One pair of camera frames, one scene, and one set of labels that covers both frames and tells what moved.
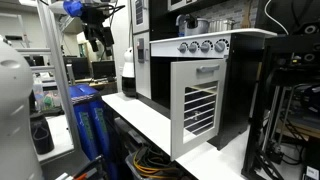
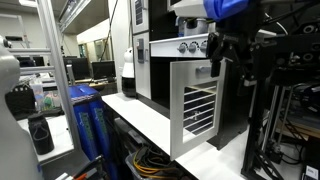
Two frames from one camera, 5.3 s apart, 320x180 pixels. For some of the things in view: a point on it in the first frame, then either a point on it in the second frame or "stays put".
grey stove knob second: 192,48 stays put
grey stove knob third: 205,48 stays put
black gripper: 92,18 to 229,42
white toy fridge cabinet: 141,47 stays put
